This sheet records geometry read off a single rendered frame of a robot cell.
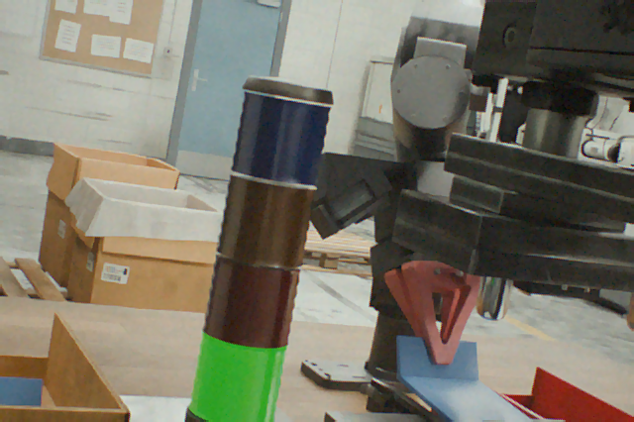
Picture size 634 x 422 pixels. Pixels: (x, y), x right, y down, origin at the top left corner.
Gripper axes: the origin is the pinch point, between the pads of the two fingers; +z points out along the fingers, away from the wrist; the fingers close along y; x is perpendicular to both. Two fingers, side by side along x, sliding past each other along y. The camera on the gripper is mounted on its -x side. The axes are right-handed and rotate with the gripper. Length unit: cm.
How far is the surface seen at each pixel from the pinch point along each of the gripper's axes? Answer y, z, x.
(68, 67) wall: -968, -439, 178
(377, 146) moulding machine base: -889, -372, 502
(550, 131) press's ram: 18.3, -11.5, -2.8
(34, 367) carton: -23.4, -0.7, -25.8
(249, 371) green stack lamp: 27.4, 5.8, -26.9
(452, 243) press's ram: 16.1, -4.1, -9.1
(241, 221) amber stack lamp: 29.3, -0.2, -28.1
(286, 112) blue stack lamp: 31.9, -4.2, -27.2
